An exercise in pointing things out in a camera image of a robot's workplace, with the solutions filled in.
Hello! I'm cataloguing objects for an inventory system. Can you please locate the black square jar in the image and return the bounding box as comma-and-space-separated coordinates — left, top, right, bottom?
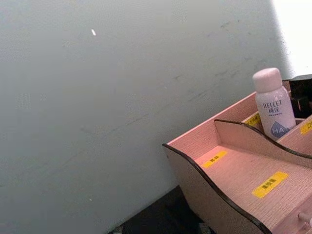
288, 74, 312, 119

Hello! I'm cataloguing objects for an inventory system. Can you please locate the black table cloth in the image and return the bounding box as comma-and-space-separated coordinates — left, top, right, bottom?
107, 184, 212, 234

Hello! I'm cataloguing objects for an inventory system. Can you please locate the plain pale wall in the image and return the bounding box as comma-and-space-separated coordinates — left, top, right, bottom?
0, 0, 312, 234

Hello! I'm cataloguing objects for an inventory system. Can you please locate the white plastic spray bottle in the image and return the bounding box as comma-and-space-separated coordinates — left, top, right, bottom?
252, 67, 297, 141

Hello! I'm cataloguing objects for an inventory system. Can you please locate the pink wooden organizer box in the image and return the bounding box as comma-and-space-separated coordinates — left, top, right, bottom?
162, 80, 312, 234

